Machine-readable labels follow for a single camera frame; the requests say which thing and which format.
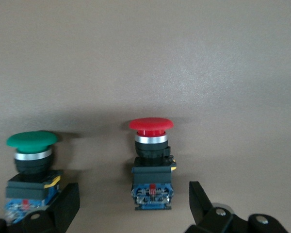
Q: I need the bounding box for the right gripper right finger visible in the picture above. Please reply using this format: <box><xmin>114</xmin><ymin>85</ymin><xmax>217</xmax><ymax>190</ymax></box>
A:
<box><xmin>184</xmin><ymin>181</ymin><xmax>289</xmax><ymax>233</ymax></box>

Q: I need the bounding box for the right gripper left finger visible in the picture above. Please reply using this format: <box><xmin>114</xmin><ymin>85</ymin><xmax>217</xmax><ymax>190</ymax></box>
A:
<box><xmin>7</xmin><ymin>183</ymin><xmax>80</xmax><ymax>233</ymax></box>

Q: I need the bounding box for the red mushroom push button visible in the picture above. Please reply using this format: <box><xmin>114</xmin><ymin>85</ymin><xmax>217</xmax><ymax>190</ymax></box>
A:
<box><xmin>128</xmin><ymin>117</ymin><xmax>177</xmax><ymax>211</ymax></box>

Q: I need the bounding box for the green mushroom push button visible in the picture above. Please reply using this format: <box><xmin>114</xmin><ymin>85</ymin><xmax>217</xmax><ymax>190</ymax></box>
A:
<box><xmin>4</xmin><ymin>131</ymin><xmax>64</xmax><ymax>224</ymax></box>

